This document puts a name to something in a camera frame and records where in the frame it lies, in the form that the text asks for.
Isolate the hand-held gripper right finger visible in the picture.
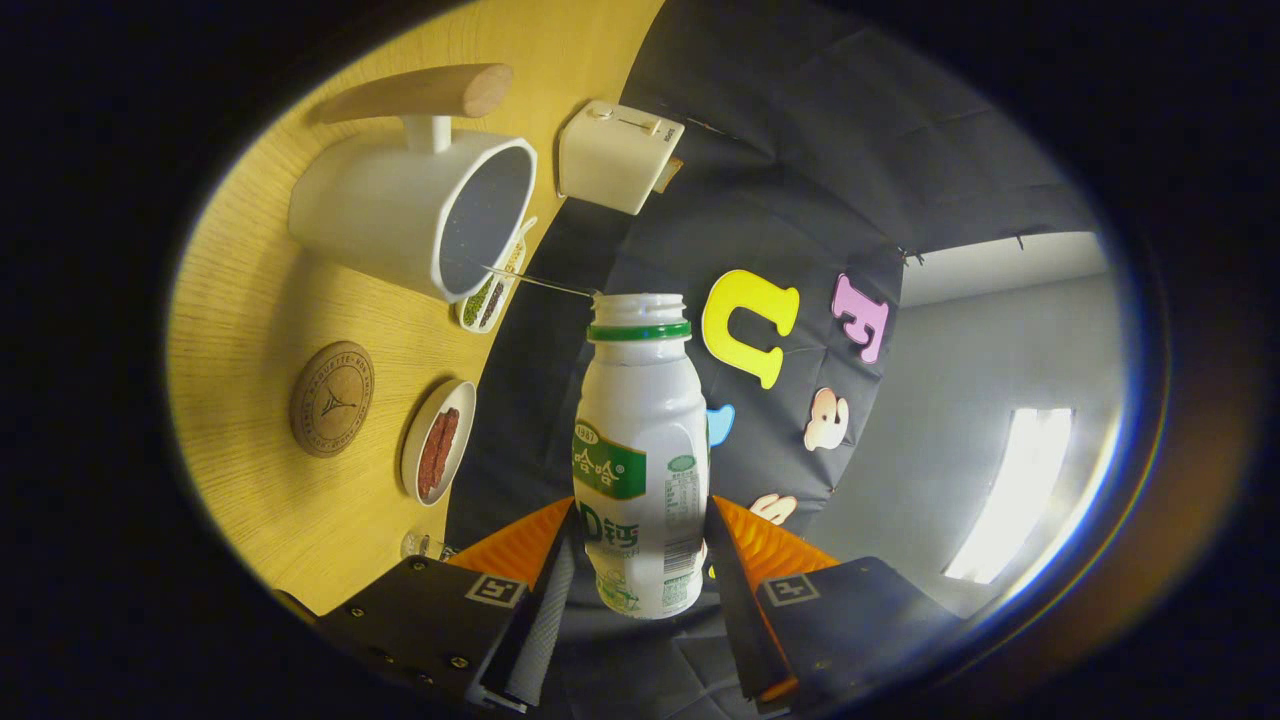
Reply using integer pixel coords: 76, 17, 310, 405
703, 494, 963, 713

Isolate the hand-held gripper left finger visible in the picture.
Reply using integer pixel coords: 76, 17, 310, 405
318, 497, 581, 714

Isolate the white juice bottle green label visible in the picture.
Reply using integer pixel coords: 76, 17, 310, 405
572, 292, 711, 620

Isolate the round cork coaster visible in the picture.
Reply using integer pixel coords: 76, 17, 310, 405
290, 341, 376, 459

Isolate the white cup with wooden handle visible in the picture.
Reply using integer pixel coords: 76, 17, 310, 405
288, 63, 539, 304

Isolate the red dried meat slice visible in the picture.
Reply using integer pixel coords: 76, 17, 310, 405
432, 407, 462, 481
417, 415, 446, 500

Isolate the white round plate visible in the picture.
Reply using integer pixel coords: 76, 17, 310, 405
401, 379, 478, 507

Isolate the bright ceiling light panel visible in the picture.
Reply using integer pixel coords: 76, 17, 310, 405
943, 406, 1076, 585

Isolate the white divided dish with beans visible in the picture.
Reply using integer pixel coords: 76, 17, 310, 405
456, 215, 539, 334

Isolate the wooden table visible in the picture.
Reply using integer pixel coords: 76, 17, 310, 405
165, 0, 666, 616

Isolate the black backdrop cloth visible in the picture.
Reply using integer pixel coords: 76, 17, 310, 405
445, 0, 1111, 720

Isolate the white toaster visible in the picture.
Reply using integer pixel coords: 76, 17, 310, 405
558, 99, 686, 216

